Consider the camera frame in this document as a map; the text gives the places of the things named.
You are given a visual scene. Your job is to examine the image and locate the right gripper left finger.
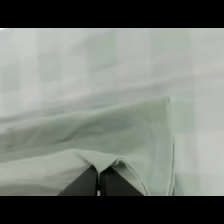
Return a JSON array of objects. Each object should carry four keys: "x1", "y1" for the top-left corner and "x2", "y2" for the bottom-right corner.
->
[{"x1": 56, "y1": 164, "x2": 100, "y2": 197}]

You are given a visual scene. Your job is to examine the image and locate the pale green T-shirt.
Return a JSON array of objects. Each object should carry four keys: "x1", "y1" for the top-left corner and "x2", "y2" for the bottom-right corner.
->
[{"x1": 0, "y1": 96, "x2": 178, "y2": 197}]

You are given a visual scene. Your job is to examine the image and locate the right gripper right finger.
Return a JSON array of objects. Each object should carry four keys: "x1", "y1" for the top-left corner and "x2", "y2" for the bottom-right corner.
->
[{"x1": 98, "y1": 165, "x2": 145, "y2": 197}]

